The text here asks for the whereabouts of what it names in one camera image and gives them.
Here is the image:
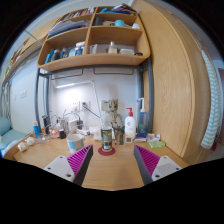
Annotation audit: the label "white tissue pack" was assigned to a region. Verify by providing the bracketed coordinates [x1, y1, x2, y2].
[93, 128, 103, 141]

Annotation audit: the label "white desk lamp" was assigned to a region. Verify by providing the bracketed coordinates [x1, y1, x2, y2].
[54, 80, 103, 134]

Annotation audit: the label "white power strip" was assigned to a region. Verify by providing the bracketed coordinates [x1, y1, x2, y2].
[77, 128, 92, 136]

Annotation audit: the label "small blue bottle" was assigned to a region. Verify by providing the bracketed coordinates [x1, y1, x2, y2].
[32, 120, 42, 139]

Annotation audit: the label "white mug with blue map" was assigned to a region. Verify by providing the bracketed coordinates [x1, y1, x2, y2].
[66, 133, 86, 154]

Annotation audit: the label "flat round red coaster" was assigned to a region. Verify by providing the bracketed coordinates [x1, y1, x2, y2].
[97, 146, 117, 157]

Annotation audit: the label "wooden shelf unit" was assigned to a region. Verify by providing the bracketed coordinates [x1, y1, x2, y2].
[36, 3, 152, 73]

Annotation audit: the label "white pump bottle, red top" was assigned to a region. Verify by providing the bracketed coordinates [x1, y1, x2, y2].
[124, 107, 137, 141]

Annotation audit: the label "bed with blue bedding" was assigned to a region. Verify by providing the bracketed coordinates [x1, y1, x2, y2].
[0, 116, 30, 158]

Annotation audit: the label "clear blue spray bottle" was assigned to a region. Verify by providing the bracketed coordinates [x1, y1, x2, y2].
[136, 97, 150, 135]

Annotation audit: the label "clear bottle with dark label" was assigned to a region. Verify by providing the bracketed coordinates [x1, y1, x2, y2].
[100, 111, 114, 152]

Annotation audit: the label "green cloth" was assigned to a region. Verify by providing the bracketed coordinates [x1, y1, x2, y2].
[148, 140, 167, 149]

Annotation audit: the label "green striped hanging towel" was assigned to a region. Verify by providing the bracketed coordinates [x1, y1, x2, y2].
[199, 49, 224, 150]

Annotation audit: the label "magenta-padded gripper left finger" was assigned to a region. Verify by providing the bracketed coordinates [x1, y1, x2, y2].
[43, 144, 95, 187]

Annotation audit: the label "black charger block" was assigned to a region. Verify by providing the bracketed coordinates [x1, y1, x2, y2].
[58, 129, 68, 140]

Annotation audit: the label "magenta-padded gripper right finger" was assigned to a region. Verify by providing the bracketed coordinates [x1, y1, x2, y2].
[132, 144, 183, 187]

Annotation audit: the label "black cylindrical bottle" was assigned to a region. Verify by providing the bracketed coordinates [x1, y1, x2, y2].
[41, 114, 51, 136]

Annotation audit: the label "brown tree figurine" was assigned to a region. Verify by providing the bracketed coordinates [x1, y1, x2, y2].
[107, 98, 125, 135]

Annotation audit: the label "white tape roll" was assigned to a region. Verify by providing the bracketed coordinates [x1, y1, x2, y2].
[25, 136, 36, 147]
[17, 142, 28, 153]

